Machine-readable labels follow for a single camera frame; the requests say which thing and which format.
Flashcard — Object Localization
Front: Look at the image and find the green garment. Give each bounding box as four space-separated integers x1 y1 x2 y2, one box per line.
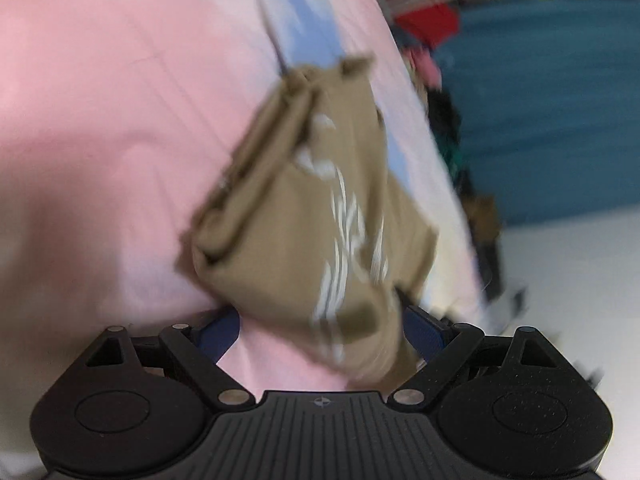
442 147 467 181

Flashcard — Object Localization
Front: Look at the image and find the tan t-shirt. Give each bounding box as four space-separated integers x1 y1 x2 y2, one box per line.
175 53 440 390

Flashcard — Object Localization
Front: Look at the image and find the pink garment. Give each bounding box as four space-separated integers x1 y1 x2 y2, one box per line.
402 47 443 88

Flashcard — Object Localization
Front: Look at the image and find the wide blue curtain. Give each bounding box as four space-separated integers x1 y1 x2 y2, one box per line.
432 0 640 228

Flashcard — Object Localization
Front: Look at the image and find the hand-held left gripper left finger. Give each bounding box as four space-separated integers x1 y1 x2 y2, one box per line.
85 309 256 408

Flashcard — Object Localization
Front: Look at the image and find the black garment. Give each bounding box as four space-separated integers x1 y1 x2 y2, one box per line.
427 87 463 151

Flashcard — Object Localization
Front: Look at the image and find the bed with pastel sheet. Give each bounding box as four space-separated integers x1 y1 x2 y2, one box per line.
0 0 493 471

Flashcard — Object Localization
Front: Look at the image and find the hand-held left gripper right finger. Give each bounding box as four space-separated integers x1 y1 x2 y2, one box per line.
389 305 566 408

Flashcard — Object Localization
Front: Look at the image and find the red garment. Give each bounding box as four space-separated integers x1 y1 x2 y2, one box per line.
385 0 461 41

